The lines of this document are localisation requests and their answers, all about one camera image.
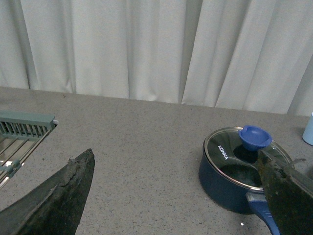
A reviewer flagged glass lid with blue knob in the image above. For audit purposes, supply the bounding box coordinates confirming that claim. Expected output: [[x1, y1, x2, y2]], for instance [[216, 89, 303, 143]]
[[204, 125, 291, 191]]

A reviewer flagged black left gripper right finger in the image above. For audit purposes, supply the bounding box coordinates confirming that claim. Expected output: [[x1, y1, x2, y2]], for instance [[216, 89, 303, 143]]
[[258, 150, 313, 235]]

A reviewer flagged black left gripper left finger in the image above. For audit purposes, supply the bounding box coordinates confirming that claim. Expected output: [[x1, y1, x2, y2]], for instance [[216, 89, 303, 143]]
[[0, 149, 95, 235]]

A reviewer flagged green metal dish rack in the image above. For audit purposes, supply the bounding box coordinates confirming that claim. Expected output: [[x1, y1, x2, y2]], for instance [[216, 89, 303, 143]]
[[0, 110, 59, 188]]

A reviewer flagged dark blue saucepan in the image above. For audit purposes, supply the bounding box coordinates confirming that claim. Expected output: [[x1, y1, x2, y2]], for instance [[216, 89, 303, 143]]
[[198, 144, 281, 235]]

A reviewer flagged light blue cup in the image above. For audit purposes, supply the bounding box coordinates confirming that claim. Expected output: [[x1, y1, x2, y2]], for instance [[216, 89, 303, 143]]
[[302, 113, 313, 145]]

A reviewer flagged white curtain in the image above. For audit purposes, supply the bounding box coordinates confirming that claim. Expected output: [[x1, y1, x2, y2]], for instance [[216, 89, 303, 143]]
[[0, 0, 313, 116]]

